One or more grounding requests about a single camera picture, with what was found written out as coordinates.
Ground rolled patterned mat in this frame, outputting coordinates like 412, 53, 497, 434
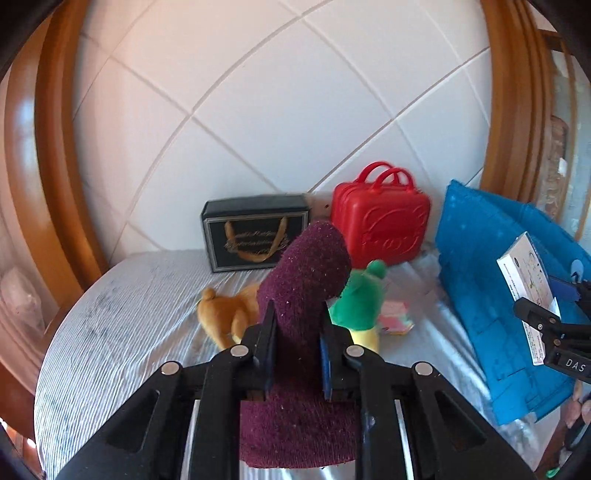
545, 115, 571, 217

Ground person's right hand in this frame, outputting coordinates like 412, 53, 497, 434
561, 383, 591, 448

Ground curved wooden frame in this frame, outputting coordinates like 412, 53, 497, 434
480, 0, 555, 204
4, 0, 116, 296

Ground black gift box gold handle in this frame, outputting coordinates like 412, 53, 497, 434
201, 194, 310, 274

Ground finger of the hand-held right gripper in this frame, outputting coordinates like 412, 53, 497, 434
513, 298, 563, 337
549, 276, 591, 302

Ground pink and white tissue pack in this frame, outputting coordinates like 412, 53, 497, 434
378, 299, 415, 335

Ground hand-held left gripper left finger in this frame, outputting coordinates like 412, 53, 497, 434
55, 300, 279, 480

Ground long white and red box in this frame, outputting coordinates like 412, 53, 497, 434
497, 232, 563, 366

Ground brown bear plush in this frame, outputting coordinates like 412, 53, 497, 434
196, 282, 262, 349

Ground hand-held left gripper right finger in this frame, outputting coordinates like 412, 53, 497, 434
320, 323, 539, 480

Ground small red suitcase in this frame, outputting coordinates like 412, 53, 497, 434
330, 161, 431, 267

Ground patterned glass door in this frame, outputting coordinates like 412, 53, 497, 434
538, 28, 591, 241

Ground dark green frog plush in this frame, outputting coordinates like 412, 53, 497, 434
327, 259, 387, 354

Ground blue plastic crate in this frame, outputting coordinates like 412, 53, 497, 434
434, 179, 591, 425

